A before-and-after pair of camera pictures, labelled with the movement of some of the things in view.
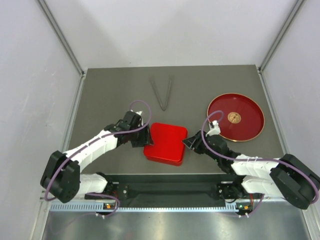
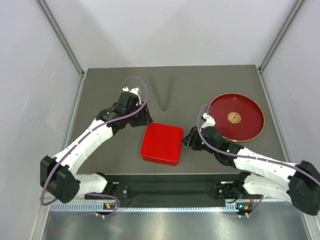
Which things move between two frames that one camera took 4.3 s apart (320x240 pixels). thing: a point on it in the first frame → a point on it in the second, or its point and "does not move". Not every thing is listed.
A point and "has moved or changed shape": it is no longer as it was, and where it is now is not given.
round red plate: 243,116 does not move
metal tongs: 151,78 does not move
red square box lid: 168,142 has moved or changed shape
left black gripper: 146,139 → 145,117
